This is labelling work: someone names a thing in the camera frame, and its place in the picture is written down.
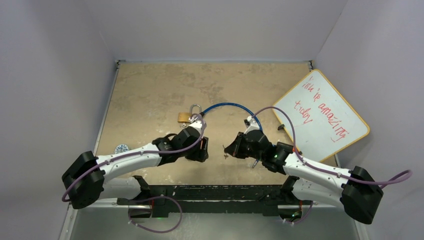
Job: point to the round blue patterned tin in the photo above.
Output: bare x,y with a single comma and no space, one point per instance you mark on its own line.
121,148

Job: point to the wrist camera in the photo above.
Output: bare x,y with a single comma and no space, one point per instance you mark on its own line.
251,124
197,123

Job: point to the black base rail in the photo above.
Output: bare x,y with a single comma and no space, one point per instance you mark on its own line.
268,200

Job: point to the small keys of orange padlock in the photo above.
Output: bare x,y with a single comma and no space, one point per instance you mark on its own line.
225,154

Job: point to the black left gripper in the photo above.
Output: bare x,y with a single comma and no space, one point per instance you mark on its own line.
200,154

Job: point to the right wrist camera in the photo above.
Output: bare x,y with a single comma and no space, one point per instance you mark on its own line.
251,124

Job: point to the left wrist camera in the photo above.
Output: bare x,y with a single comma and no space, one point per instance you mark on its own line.
197,123

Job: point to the blue cable lock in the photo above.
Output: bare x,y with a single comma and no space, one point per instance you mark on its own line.
230,108

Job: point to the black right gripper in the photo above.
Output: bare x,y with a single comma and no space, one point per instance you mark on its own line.
233,149

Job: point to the yellow framed whiteboard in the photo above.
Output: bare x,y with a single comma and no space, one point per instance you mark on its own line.
319,118

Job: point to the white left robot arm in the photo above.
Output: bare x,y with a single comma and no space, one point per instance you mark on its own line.
90,177

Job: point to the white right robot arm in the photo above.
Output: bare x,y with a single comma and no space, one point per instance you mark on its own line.
353,191

